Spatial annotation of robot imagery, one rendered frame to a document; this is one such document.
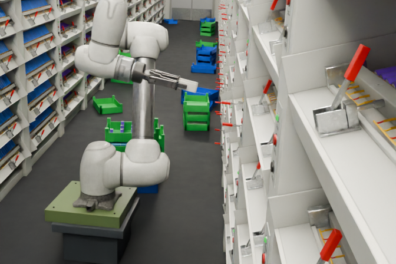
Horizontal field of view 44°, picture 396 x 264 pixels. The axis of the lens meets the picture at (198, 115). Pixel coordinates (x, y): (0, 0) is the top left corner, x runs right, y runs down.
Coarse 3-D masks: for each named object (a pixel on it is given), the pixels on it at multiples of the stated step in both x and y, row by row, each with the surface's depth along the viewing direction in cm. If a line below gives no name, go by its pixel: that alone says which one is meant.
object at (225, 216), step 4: (224, 216) 227; (228, 216) 227; (228, 220) 228; (228, 224) 227; (228, 228) 224; (228, 232) 221; (228, 236) 213; (228, 240) 212; (228, 244) 212; (228, 248) 209; (228, 252) 206; (228, 256) 203; (228, 260) 200
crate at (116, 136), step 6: (108, 120) 290; (156, 120) 293; (108, 126) 291; (114, 126) 293; (126, 126) 294; (156, 126) 295; (108, 132) 274; (114, 132) 290; (126, 132) 291; (156, 132) 277; (108, 138) 275; (114, 138) 275; (120, 138) 275; (126, 138) 276; (156, 138) 278
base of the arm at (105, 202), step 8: (120, 192) 230; (80, 200) 218; (88, 200) 215; (96, 200) 215; (104, 200) 217; (112, 200) 220; (88, 208) 215; (96, 208) 216; (104, 208) 215; (112, 208) 216
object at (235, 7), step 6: (234, 0) 266; (234, 6) 267; (234, 12) 268; (234, 18) 269; (234, 42) 273; (234, 48) 274; (234, 54) 275; (228, 84) 280; (228, 90) 281; (228, 114) 286; (228, 120) 287; (222, 168) 305; (222, 174) 299; (222, 180) 298; (222, 186) 300
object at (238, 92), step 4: (232, 88) 208; (236, 88) 208; (240, 88) 208; (232, 92) 209; (236, 92) 209; (240, 92) 209; (244, 92) 207; (236, 96) 209; (240, 96) 209; (236, 100) 208; (240, 100) 206; (236, 112) 192; (240, 112) 191; (236, 116) 187; (240, 116) 186; (236, 120) 182; (240, 120) 181; (236, 124) 178; (240, 124) 177
